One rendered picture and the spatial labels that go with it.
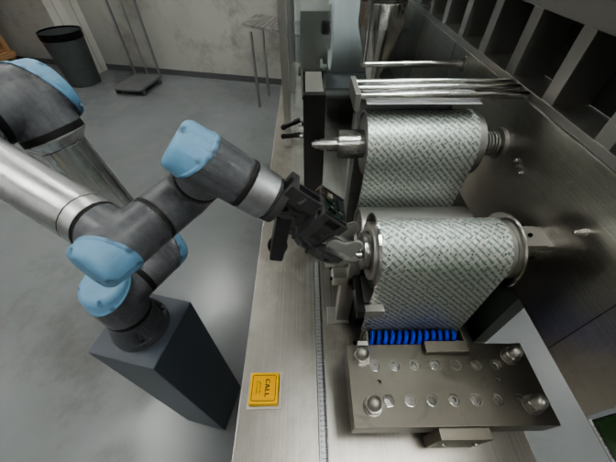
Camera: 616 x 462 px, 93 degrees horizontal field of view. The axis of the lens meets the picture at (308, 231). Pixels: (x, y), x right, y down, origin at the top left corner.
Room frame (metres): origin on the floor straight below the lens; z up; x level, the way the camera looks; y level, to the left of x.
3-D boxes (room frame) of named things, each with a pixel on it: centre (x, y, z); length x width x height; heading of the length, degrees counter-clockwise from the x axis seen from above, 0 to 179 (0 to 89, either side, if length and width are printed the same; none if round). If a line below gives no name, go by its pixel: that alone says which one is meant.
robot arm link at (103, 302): (0.38, 0.47, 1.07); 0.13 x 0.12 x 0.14; 153
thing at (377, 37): (1.08, -0.22, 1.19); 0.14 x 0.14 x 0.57
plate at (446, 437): (0.09, -0.30, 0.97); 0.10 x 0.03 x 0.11; 91
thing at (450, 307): (0.30, -0.25, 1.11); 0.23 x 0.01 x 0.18; 91
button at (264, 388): (0.20, 0.11, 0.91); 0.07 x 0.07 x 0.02; 1
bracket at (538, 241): (0.37, -0.42, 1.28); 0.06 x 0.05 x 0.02; 91
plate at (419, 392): (0.19, -0.29, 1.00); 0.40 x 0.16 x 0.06; 91
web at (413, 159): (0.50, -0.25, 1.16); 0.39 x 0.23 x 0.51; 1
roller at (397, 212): (0.48, -0.25, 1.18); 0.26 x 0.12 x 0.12; 91
